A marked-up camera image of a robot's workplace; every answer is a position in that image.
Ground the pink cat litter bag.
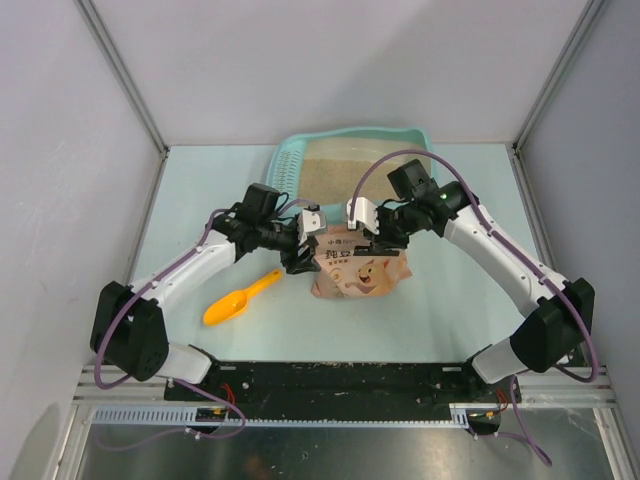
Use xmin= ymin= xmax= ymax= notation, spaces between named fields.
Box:
xmin=311 ymin=225 xmax=412 ymax=299

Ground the yellow plastic litter scoop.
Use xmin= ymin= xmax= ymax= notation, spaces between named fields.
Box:
xmin=202 ymin=269 xmax=283 ymax=327

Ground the teal and beige litter box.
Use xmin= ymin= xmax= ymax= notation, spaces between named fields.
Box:
xmin=266 ymin=127 xmax=433 ymax=212

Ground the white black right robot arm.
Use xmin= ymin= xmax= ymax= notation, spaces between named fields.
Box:
xmin=346 ymin=150 xmax=599 ymax=401

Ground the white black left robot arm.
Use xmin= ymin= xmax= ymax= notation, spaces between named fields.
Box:
xmin=90 ymin=183 xmax=327 ymax=400

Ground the beige cat litter in box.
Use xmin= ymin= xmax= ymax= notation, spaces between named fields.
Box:
xmin=297 ymin=159 xmax=400 ymax=206

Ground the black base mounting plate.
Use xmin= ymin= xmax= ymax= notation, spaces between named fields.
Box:
xmin=164 ymin=361 xmax=521 ymax=422

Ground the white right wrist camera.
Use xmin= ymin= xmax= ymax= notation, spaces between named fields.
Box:
xmin=345 ymin=197 xmax=379 ymax=235

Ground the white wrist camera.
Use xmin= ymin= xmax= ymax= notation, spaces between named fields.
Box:
xmin=297 ymin=205 xmax=328 ymax=244
xmin=345 ymin=197 xmax=379 ymax=235

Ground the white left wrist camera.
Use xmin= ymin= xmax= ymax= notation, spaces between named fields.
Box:
xmin=297 ymin=205 xmax=328 ymax=244

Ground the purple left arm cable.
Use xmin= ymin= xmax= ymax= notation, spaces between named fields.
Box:
xmin=92 ymin=197 xmax=321 ymax=390

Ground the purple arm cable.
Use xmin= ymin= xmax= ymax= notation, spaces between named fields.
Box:
xmin=92 ymin=197 xmax=321 ymax=390
xmin=349 ymin=149 xmax=601 ymax=384

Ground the aluminium frame rail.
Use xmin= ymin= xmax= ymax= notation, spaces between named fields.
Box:
xmin=73 ymin=367 xmax=617 ymax=408

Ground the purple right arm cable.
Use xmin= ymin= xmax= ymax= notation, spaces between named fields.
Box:
xmin=349 ymin=149 xmax=601 ymax=384

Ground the white slotted cable duct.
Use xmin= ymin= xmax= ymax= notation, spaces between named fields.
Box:
xmin=93 ymin=405 xmax=468 ymax=428

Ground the right aluminium corner post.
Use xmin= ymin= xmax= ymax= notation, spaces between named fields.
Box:
xmin=512 ymin=0 xmax=610 ymax=153

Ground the aluminium corner post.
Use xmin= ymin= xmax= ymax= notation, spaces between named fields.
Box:
xmin=73 ymin=0 xmax=169 ymax=157
xmin=512 ymin=0 xmax=610 ymax=153

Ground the left aluminium corner post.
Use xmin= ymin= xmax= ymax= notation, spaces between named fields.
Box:
xmin=73 ymin=0 xmax=169 ymax=157

